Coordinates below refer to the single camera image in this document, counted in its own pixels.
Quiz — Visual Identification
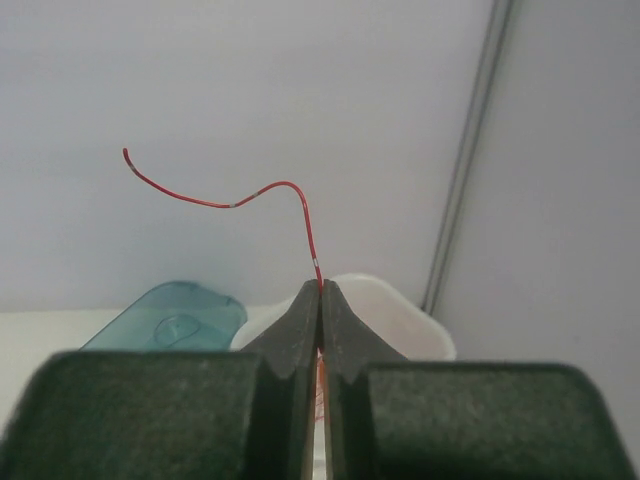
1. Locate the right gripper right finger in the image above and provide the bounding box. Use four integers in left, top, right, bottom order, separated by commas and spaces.
321, 281, 636, 479

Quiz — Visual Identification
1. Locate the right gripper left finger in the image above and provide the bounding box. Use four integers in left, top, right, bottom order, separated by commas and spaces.
1, 280, 320, 479

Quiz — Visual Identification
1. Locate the dark red wire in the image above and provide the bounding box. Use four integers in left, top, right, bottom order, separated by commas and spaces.
122, 147, 329, 421

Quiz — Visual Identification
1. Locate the white deep plastic basket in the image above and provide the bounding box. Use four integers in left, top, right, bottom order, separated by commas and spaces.
230, 272, 457, 362

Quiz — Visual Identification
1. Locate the teal transparent plastic tray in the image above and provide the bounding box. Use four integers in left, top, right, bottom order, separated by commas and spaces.
82, 281, 248, 352

